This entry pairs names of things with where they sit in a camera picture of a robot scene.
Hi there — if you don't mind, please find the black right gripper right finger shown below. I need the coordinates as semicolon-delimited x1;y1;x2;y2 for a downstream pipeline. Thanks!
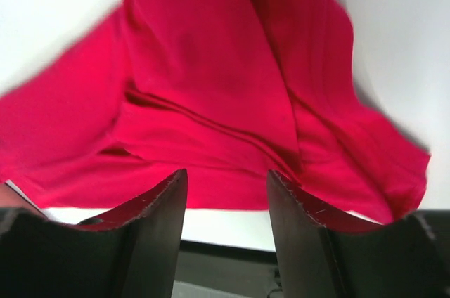
266;171;449;297

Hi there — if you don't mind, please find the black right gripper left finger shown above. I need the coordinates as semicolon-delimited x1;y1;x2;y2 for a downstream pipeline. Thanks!
1;169;188;297

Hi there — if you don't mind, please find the crimson red t-shirt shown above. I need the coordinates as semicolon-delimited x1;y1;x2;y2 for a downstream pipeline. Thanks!
1;0;430;224

